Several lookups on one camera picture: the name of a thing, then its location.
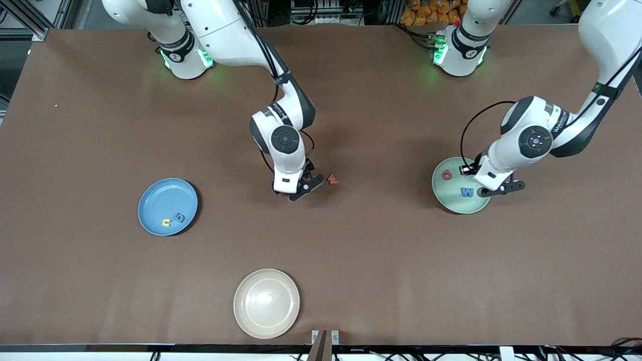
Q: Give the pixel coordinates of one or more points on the blue foam capital W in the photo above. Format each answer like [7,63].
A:
[467,193]

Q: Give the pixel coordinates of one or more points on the blue foam letter g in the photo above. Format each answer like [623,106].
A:
[176,217]

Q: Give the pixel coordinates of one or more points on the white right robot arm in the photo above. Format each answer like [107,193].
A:
[225,30]

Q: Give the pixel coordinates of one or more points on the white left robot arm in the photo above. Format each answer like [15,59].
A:
[607,30]

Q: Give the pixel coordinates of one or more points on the red foam small w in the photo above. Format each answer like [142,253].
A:
[332,180]

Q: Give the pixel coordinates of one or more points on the green plate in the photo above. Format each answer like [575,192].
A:
[446,200]

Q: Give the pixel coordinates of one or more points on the brown table cover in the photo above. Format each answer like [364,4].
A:
[351,260]

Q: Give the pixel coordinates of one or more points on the beige plate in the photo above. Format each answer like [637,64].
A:
[266,303]

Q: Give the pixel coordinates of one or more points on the blue plate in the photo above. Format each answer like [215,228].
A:
[160,200]

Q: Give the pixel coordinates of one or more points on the orange net bag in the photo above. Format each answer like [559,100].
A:
[426,12]

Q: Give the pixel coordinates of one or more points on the metal bracket at table edge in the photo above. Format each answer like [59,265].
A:
[335,337]

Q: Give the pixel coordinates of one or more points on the aluminium frame post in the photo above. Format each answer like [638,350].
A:
[37,30]

